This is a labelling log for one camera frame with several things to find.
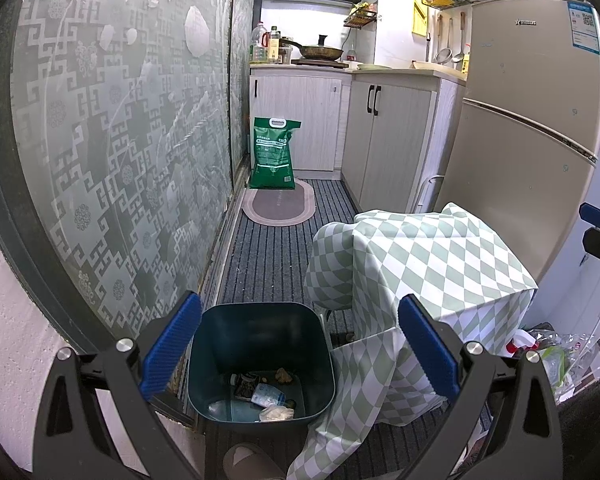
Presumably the yellow hanging cloth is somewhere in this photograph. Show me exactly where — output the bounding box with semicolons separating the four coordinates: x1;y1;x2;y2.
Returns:
413;0;431;37

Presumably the large clear oil bottle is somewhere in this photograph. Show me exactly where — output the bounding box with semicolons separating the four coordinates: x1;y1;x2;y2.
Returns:
251;21;271;64

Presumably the grey slipper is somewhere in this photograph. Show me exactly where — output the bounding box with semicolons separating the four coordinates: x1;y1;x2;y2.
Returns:
222;442;286;480

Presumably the white metal stool frame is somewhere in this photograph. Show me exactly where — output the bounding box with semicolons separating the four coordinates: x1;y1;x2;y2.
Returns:
416;174;448;216

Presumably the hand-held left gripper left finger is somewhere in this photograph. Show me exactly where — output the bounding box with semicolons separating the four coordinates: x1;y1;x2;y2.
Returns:
30;290;204;480

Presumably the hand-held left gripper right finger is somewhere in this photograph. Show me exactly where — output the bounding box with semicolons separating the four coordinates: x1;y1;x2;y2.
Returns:
396;293;567;480

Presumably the white red spray bottle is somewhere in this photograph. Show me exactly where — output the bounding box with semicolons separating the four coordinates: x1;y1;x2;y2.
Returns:
505;332;541;359

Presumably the white plastic bag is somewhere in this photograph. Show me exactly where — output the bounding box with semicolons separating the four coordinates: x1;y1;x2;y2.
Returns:
259;406;296;422

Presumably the green rice bag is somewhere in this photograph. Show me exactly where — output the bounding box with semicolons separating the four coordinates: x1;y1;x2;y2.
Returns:
248;116;302;191

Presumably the black tissue pack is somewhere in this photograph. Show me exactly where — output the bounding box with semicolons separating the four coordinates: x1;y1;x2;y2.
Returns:
231;371;259;402

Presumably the beige refrigerator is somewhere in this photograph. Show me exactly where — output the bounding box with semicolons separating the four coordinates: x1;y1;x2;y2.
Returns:
432;0;600;286

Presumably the frying pan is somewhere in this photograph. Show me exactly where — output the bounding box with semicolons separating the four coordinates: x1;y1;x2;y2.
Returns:
280;34;345;60

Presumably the green white checkered tablecloth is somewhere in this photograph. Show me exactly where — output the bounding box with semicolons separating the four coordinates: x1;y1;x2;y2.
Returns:
286;202;539;480

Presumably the dark teal trash bin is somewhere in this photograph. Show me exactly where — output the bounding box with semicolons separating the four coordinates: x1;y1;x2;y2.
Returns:
186;302;337;436

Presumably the white double door cabinet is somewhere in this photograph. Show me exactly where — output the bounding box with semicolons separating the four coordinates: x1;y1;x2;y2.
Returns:
341;71;466;214

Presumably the wire spice rack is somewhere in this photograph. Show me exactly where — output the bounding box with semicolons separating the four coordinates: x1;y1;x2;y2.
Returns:
343;2;379;29

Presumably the light blue tissue pack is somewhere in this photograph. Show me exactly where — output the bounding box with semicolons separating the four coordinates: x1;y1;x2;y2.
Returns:
251;383;287;408

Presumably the striped grey carpet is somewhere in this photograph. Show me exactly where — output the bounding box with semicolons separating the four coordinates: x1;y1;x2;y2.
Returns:
200;177;496;480

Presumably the patterned frosted glass door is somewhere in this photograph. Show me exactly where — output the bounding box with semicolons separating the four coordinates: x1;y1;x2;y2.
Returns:
0;0;259;426

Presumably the oval grey floor mat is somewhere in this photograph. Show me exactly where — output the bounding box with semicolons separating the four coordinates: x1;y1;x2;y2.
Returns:
242;179;320;227

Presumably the white single door cabinet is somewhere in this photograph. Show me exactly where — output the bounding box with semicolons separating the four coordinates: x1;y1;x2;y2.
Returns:
250;69;352;173

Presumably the hanging metal skimmer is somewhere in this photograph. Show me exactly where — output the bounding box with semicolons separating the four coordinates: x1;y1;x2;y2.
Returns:
453;12;467;64

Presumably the hanging metal ladle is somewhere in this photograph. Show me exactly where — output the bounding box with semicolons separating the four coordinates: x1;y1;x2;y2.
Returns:
435;14;454;64

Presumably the clear plastic bag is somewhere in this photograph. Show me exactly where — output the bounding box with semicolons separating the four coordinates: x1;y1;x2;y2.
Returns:
525;322;600;406

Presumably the blue white fridge sticker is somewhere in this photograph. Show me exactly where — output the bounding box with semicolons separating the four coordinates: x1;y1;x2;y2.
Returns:
567;2;600;52

